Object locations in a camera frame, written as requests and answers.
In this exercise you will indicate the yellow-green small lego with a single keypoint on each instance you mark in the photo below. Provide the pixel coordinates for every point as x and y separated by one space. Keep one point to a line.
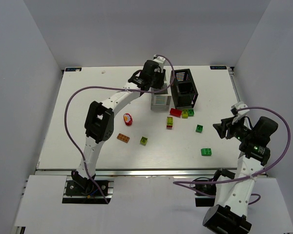
185 113

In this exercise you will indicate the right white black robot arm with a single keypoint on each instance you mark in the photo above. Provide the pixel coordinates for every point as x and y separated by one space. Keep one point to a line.
233 191

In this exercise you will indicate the right blue table label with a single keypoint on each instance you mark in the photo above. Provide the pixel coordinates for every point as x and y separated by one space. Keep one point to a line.
218 67

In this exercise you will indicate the red flower lego piece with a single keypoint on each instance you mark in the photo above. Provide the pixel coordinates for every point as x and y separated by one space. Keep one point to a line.
128 119

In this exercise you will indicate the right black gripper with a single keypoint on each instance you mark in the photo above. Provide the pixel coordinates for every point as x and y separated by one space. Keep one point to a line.
227 127

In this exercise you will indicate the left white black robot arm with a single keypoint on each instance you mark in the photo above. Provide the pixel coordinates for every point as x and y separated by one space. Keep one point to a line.
99 122

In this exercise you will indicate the lime green small lego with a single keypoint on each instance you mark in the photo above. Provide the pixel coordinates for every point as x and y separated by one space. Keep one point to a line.
143 141

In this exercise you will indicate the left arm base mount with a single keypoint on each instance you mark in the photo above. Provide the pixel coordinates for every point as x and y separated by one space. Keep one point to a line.
75 194

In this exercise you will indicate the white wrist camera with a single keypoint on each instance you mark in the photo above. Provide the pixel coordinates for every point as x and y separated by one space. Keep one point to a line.
239 110
161 61

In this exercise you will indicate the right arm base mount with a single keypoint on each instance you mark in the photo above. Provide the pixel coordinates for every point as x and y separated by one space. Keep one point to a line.
202 200

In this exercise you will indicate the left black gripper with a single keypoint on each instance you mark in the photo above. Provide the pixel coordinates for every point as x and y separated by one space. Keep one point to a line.
159 79

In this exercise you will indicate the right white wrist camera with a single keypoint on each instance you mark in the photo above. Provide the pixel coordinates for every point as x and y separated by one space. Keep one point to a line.
239 110

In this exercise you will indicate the orange flat lego brick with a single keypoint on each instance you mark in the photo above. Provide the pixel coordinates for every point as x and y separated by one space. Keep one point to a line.
123 138

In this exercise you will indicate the left blue table label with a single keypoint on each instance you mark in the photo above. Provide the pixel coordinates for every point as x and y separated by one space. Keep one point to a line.
73 69

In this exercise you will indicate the white slotted container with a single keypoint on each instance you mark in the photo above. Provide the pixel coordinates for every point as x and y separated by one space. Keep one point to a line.
160 101

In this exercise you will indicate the green small lego brick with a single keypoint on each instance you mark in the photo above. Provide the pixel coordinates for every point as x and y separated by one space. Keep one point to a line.
199 128

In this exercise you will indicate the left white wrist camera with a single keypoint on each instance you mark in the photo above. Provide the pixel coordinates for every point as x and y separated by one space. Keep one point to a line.
161 61

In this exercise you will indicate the blue table label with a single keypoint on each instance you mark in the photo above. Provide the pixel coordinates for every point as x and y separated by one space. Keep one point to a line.
218 67
73 69

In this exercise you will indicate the green double lego brick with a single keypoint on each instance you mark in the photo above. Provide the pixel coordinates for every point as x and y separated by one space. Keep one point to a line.
206 152

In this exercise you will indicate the aluminium table rail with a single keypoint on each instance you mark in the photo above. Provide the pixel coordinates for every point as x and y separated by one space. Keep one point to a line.
182 173

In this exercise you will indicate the red lego brick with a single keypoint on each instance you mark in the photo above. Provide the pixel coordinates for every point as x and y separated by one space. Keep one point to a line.
175 112

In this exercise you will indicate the black slotted container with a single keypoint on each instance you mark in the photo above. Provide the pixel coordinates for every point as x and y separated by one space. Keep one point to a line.
183 89

